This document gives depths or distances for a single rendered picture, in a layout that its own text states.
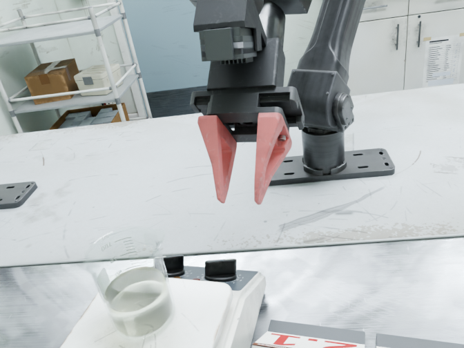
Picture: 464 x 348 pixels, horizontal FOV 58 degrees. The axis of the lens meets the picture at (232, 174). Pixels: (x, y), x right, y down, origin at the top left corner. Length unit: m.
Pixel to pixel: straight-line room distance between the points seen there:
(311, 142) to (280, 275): 0.22
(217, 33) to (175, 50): 2.94
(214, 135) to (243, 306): 0.15
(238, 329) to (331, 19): 0.43
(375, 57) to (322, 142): 2.13
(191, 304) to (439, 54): 2.59
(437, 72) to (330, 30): 2.26
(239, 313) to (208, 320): 0.04
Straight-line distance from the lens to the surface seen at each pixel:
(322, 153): 0.63
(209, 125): 0.39
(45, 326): 0.53
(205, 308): 0.35
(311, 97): 0.58
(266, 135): 0.37
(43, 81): 2.60
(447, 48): 2.84
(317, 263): 0.50
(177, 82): 3.35
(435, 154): 0.72
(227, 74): 0.40
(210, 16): 0.35
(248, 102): 0.38
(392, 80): 2.79
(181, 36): 3.25
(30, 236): 0.69
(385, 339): 0.43
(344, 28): 0.62
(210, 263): 0.42
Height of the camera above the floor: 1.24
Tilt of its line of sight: 30 degrees down
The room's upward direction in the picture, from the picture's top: 10 degrees counter-clockwise
